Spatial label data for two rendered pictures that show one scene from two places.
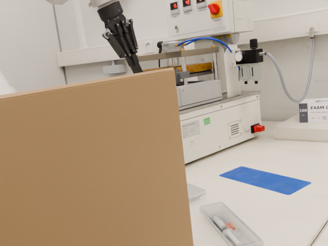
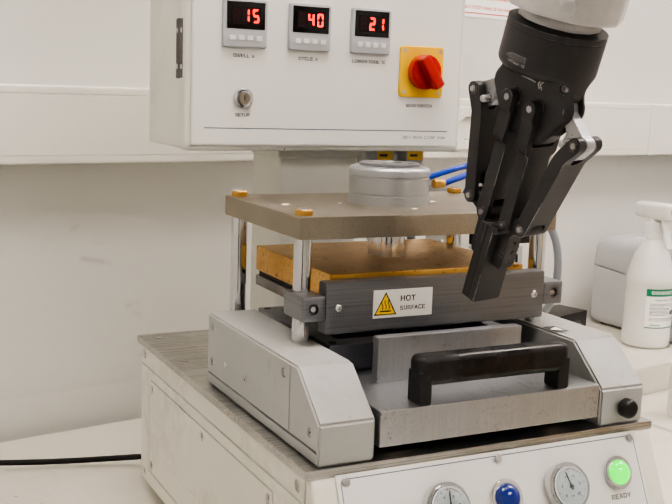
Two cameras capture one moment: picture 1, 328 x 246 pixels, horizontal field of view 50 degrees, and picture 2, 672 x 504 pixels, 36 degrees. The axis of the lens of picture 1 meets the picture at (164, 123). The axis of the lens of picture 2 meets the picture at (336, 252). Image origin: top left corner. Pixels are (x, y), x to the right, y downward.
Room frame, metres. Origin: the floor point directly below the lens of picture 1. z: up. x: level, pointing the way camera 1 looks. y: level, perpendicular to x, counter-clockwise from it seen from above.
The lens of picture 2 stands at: (1.12, 0.92, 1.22)
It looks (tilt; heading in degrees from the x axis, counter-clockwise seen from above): 9 degrees down; 282
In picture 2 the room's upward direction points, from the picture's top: 2 degrees clockwise
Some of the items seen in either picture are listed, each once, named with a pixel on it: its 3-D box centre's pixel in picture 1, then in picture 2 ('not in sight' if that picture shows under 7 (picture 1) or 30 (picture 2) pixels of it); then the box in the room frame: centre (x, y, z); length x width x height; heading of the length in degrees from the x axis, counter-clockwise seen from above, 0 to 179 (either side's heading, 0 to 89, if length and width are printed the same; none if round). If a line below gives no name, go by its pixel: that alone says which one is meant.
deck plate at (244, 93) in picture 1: (185, 100); (364, 375); (1.31, -0.09, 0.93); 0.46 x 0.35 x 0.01; 129
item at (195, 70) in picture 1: (175, 64); (393, 246); (1.28, -0.07, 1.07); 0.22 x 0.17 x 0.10; 39
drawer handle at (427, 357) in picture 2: not in sight; (491, 370); (1.17, 0.08, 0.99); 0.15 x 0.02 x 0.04; 39
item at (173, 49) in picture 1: (184, 57); (388, 223); (1.29, -0.10, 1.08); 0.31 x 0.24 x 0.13; 39
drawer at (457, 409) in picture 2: not in sight; (406, 352); (1.26, -0.03, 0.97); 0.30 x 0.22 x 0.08; 129
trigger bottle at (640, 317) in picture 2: not in sight; (651, 274); (0.97, -0.91, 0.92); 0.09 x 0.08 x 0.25; 133
